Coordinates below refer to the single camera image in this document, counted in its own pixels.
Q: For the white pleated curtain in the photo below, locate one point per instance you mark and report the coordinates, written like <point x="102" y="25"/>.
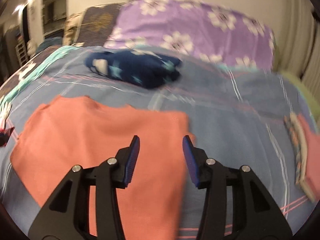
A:
<point x="297" y="30"/>

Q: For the pink folded garment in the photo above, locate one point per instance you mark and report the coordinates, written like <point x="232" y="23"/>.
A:
<point x="312" y="150"/>

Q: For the orange long-sleeve bear shirt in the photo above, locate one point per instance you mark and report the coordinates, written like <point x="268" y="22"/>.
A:
<point x="87" y="135"/>

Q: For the purple floral pillow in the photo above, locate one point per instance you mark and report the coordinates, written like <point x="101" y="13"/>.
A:
<point x="190" y="30"/>

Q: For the dark tree-print pillow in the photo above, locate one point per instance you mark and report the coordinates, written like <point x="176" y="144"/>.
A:
<point x="100" y="22"/>

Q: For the dark white-print bedspread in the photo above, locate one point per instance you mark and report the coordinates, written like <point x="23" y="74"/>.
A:
<point x="25" y="72"/>

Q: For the beige crumpled clothes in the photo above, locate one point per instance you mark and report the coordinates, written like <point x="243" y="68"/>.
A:
<point x="72" y="28"/>

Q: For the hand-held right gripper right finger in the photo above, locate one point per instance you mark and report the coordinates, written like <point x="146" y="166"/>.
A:
<point x="190" y="162"/>

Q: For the patterned folded garment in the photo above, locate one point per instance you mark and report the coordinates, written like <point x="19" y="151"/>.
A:
<point x="295" y="145"/>

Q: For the navy star-print fleece blanket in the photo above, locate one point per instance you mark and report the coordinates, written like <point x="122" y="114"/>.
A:
<point x="140" y="70"/>

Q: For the teal cloth strip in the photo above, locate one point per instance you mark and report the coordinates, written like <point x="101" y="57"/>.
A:
<point x="37" y="66"/>

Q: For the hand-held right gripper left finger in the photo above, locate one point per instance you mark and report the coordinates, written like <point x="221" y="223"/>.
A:
<point x="131" y="162"/>

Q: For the blue knit blanket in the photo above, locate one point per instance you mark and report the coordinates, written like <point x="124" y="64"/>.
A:
<point x="51" y="41"/>

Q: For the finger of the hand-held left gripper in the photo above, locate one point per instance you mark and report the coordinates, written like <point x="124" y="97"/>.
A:
<point x="5" y="133"/>

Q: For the white ladder rack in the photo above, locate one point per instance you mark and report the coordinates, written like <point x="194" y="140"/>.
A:
<point x="22" y="53"/>

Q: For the blue plaid bed cover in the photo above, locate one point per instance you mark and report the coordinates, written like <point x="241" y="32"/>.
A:
<point x="232" y="120"/>

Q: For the stack of folded clothes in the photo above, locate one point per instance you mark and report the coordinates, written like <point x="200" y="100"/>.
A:
<point x="303" y="155"/>

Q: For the green pillow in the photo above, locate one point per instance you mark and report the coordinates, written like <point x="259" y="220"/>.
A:
<point x="300" y="87"/>

